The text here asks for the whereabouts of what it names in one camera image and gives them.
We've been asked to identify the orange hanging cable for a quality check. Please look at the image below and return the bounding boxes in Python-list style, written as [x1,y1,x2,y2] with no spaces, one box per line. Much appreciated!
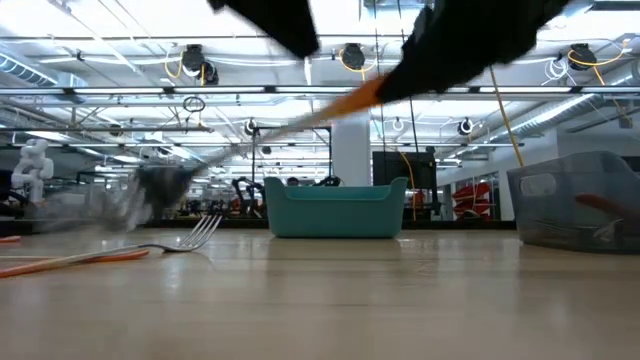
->
[398,151,418,221]

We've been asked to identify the black coiled cable loop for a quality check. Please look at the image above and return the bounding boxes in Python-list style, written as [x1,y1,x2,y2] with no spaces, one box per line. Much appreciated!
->
[182,95,207,114]

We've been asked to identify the red storage bins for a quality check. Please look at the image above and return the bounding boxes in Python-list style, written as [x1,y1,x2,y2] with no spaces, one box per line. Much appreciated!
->
[451,181,494,220]

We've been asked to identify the black gantry frame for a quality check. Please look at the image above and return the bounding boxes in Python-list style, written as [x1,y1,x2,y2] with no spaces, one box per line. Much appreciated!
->
[251,124,334,187]

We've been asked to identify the teal plastic bin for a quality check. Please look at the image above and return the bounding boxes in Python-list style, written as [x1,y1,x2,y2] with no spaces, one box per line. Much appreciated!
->
[263,175,409,240]

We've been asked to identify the black aluminium table frame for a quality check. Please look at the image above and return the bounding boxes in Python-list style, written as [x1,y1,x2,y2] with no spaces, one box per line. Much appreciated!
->
[0,218,519,231]

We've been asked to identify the black hanging cable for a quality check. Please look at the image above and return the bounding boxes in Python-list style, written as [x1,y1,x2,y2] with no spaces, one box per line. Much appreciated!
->
[373,0,387,153]
[408,97,420,154]

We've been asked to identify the black screen panel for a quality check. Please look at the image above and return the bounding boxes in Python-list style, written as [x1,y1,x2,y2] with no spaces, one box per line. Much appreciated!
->
[372,150,441,221]

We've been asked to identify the yellow hanging cable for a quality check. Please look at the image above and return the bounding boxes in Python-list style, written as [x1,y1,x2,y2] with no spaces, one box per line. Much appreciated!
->
[489,67,526,169]

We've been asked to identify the silver ventilation duct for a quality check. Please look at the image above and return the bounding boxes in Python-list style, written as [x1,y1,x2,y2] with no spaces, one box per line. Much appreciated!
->
[492,59,640,146]
[0,52,89,89]

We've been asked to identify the black ceiling cable reel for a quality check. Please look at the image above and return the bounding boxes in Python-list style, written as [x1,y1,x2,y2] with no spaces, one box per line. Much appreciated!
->
[178,43,221,86]
[566,39,632,76]
[338,42,377,86]

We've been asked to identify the red handled fork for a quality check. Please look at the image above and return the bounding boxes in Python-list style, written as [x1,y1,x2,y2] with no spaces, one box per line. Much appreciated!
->
[589,218,629,245]
[573,192,640,224]

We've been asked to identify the white round pillar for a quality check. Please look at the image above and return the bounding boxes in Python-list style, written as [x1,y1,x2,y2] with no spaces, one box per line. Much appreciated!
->
[331,112,372,187]

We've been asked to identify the grey translucent plastic bin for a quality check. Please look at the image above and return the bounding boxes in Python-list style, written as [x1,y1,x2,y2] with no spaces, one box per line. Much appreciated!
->
[506,151,640,255]

